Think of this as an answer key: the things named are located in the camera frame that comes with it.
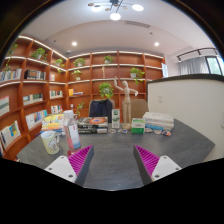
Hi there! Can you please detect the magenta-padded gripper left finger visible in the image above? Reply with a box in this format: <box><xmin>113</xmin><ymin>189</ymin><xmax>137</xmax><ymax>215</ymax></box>
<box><xmin>44</xmin><ymin>144</ymin><xmax>95</xmax><ymax>187</ymax></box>

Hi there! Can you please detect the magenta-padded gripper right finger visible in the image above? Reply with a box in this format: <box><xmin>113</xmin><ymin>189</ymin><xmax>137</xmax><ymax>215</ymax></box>
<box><xmin>133</xmin><ymin>144</ymin><xmax>183</xmax><ymax>186</ymax></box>

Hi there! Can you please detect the clear plastic water bottle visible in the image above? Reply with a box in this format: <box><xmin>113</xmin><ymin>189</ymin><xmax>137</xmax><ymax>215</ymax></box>
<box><xmin>62</xmin><ymin>109</ymin><xmax>82</xmax><ymax>153</ymax></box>

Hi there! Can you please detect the yellow striped ceramic mug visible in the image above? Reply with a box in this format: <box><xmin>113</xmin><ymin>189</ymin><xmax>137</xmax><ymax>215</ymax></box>
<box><xmin>40</xmin><ymin>130</ymin><xmax>61</xmax><ymax>155</ymax></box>

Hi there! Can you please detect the stack of white books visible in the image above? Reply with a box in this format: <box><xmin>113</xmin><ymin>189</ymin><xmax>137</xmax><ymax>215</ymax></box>
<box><xmin>142</xmin><ymin>111</ymin><xmax>175</xmax><ymax>132</ymax></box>

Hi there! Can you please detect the small green white box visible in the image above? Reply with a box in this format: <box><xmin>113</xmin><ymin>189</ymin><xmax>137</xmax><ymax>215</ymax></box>
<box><xmin>130</xmin><ymin>118</ymin><xmax>146</xmax><ymax>135</ymax></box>

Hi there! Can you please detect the stack of dark books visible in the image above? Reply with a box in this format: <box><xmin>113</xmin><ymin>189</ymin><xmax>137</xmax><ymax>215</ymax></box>
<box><xmin>76</xmin><ymin>116</ymin><xmax>109</xmax><ymax>135</ymax></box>

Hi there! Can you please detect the brown chair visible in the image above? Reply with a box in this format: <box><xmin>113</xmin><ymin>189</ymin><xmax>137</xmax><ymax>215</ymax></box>
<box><xmin>121</xmin><ymin>98</ymin><xmax>149</xmax><ymax>123</ymax></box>

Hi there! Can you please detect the white counter with dark top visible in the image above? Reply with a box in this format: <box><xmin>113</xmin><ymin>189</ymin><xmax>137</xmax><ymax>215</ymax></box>
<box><xmin>146</xmin><ymin>73</ymin><xmax>224</xmax><ymax>163</ymax></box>

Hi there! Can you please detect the chair with dark jacket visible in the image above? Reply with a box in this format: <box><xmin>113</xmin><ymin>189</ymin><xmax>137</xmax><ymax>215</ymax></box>
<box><xmin>88</xmin><ymin>98</ymin><xmax>114</xmax><ymax>124</ymax></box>

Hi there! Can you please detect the tall green white carton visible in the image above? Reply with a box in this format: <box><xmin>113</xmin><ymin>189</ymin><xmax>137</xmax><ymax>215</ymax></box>
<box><xmin>111</xmin><ymin>108</ymin><xmax>121</xmax><ymax>129</ymax></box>

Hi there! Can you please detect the orange wooden shelf unit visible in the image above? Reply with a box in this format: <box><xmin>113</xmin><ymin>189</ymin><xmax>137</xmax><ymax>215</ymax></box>
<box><xmin>0</xmin><ymin>34</ymin><xmax>166</xmax><ymax>161</ymax></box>

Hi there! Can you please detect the grey curtain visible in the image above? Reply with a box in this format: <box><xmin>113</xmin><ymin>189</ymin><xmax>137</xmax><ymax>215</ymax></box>
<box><xmin>179</xmin><ymin>57</ymin><xmax>210</xmax><ymax>76</ymax></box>

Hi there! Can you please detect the window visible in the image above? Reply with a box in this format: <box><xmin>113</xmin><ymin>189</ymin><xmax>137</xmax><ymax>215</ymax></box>
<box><xmin>206</xmin><ymin>55</ymin><xmax>224</xmax><ymax>76</ymax></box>

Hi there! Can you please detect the ceiling air vent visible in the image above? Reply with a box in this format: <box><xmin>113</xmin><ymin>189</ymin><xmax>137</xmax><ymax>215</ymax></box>
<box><xmin>124</xmin><ymin>20</ymin><xmax>151</xmax><ymax>29</ymax></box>

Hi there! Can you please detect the branched ceiling lamp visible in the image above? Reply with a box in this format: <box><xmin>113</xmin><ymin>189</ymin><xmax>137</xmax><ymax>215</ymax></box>
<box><xmin>87</xmin><ymin>0</ymin><xmax>145</xmax><ymax>22</ymax></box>

